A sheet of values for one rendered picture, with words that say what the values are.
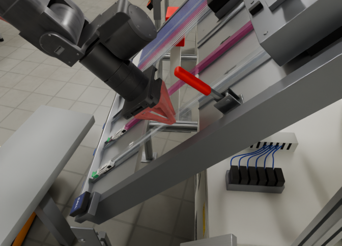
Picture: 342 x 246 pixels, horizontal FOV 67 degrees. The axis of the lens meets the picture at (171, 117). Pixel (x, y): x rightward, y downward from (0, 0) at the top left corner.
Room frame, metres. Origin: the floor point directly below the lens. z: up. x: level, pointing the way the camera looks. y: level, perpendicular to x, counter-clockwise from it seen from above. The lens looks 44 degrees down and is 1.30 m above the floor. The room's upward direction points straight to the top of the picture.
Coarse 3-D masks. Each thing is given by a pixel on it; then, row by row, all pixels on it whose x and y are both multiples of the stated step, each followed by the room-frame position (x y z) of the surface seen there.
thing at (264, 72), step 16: (208, 16) 0.68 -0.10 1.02; (224, 16) 0.60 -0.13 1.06; (240, 16) 0.53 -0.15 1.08; (208, 32) 0.59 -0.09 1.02; (224, 32) 0.53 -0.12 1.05; (208, 48) 0.52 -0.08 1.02; (240, 48) 0.42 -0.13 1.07; (256, 48) 0.39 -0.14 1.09; (224, 64) 0.41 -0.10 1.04; (256, 64) 0.35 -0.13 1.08; (272, 64) 0.32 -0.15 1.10; (288, 64) 0.30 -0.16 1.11; (304, 64) 0.28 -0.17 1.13; (208, 80) 0.40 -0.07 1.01; (240, 80) 0.34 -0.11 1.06; (256, 80) 0.31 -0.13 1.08; (272, 80) 0.29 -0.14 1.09; (208, 112) 0.32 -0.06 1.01
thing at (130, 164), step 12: (156, 72) 0.66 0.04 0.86; (120, 108) 0.63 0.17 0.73; (120, 120) 0.55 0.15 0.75; (144, 120) 0.45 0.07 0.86; (132, 132) 0.44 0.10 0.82; (144, 132) 0.41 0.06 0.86; (108, 144) 0.47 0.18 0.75; (120, 144) 0.43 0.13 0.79; (108, 156) 0.42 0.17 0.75; (132, 156) 0.35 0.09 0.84; (120, 168) 0.34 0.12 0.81; (132, 168) 0.31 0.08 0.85; (96, 180) 0.36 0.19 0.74; (108, 180) 0.33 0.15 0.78; (120, 180) 0.30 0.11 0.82
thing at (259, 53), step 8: (248, 56) 0.36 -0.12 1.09; (256, 56) 0.35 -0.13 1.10; (240, 64) 0.35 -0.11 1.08; (248, 64) 0.35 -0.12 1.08; (232, 72) 0.35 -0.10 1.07; (240, 72) 0.35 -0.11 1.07; (216, 80) 0.36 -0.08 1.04; (224, 80) 0.35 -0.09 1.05; (216, 88) 0.35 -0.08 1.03; (200, 96) 0.35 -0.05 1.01; (208, 96) 0.35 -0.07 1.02; (184, 104) 0.36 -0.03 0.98; (192, 104) 0.35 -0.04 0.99; (176, 112) 0.36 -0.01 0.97; (184, 112) 0.35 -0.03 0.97; (152, 128) 0.37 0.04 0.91; (160, 128) 0.36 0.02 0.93; (144, 136) 0.36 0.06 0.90; (152, 136) 0.36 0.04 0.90; (136, 144) 0.36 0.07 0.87; (120, 152) 0.37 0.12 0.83; (128, 152) 0.36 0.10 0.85; (112, 160) 0.37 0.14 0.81; (120, 160) 0.36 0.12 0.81; (96, 176) 0.36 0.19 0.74
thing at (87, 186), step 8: (120, 96) 0.71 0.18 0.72; (112, 104) 0.65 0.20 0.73; (112, 112) 0.62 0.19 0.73; (104, 128) 0.54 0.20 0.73; (104, 136) 0.51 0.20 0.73; (104, 144) 0.49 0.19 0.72; (96, 152) 0.45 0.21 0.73; (96, 160) 0.42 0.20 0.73; (96, 168) 0.40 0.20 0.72; (88, 176) 0.37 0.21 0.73; (88, 184) 0.35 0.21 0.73; (80, 192) 0.33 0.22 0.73
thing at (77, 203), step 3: (81, 195) 0.28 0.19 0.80; (78, 198) 0.28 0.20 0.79; (81, 198) 0.27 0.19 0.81; (75, 201) 0.27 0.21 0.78; (78, 201) 0.27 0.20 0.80; (81, 201) 0.26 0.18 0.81; (75, 204) 0.26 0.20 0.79; (78, 204) 0.26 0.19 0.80; (72, 207) 0.26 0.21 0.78; (75, 207) 0.25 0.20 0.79; (78, 207) 0.25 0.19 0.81; (72, 210) 0.25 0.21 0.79
